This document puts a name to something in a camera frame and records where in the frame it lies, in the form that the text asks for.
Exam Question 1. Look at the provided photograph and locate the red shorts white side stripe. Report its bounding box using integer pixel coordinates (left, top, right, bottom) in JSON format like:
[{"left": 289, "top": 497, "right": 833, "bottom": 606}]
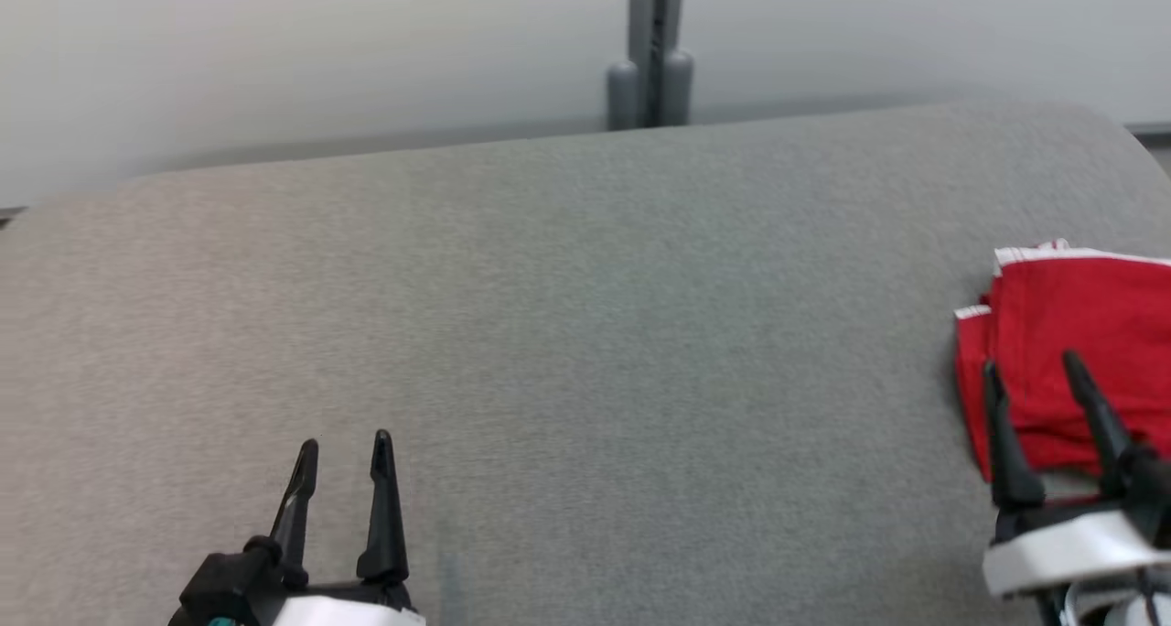
[{"left": 988, "top": 239, "right": 1171, "bottom": 476}]

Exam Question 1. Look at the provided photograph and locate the grey metal wall post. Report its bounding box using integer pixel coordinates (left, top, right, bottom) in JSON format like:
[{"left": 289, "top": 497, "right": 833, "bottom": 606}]
[{"left": 628, "top": 0, "right": 685, "bottom": 128}]

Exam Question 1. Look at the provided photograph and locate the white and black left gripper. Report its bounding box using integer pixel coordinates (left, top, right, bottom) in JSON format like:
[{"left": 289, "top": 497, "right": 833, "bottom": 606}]
[{"left": 247, "top": 429, "right": 426, "bottom": 626}]

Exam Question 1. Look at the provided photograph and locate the grey round post cap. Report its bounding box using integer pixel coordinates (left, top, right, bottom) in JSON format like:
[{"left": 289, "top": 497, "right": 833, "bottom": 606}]
[
  {"left": 607, "top": 61, "right": 639, "bottom": 133},
  {"left": 662, "top": 51, "right": 694, "bottom": 127}
]

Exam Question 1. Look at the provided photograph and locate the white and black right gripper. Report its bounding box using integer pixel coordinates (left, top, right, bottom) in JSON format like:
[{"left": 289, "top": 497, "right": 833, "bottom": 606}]
[{"left": 982, "top": 350, "right": 1171, "bottom": 626}]

